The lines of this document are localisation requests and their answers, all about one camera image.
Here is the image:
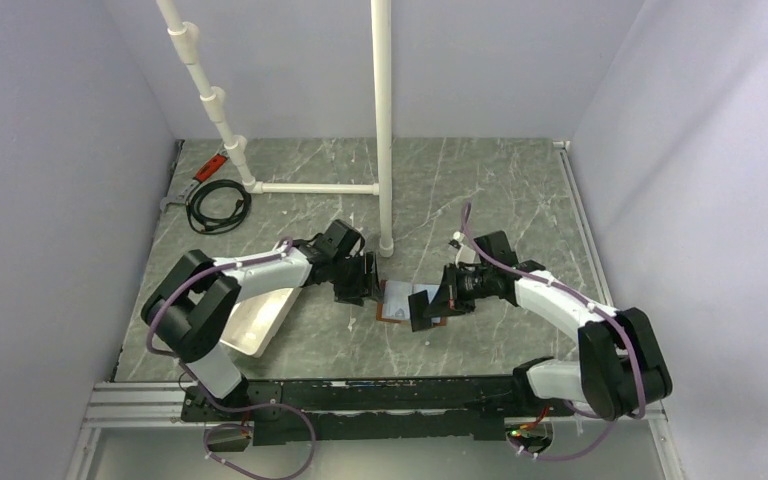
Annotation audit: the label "light blue credit card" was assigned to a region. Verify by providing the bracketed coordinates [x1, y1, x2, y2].
[382, 279, 444, 325]

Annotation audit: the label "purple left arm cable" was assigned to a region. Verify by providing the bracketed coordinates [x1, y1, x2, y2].
[144, 238, 319, 480]

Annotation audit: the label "white PVC pipe frame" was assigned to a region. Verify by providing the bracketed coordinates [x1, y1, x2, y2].
[157, 1, 395, 257]

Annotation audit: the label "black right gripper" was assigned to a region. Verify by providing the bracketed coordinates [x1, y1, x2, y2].
[425, 262, 494, 318]

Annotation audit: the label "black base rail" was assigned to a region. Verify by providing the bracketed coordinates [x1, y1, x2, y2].
[181, 374, 572, 446]

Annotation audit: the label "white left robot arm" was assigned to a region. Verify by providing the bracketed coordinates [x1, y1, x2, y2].
[140, 220, 384, 420]

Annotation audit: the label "white plastic tray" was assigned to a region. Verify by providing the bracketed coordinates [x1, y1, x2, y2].
[220, 288, 301, 358]

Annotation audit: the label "coiled black cable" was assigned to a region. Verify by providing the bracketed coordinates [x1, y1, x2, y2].
[185, 179, 253, 236]

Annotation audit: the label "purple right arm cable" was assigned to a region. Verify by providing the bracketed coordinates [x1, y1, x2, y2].
[458, 201, 648, 463]

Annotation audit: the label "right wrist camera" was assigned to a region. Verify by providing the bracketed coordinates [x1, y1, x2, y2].
[474, 230, 519, 267]

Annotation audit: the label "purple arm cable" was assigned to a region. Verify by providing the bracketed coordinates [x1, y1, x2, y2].
[458, 201, 648, 463]
[144, 238, 319, 480]

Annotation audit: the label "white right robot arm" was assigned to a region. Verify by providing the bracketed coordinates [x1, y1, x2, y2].
[407, 261, 673, 421]

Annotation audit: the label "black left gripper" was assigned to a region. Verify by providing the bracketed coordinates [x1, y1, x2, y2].
[329, 251, 383, 306]

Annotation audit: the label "brown leather card holder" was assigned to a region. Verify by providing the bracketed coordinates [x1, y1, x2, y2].
[375, 279, 449, 329]

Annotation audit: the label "red handled pliers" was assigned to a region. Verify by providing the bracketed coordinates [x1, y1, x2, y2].
[159, 153, 227, 212]

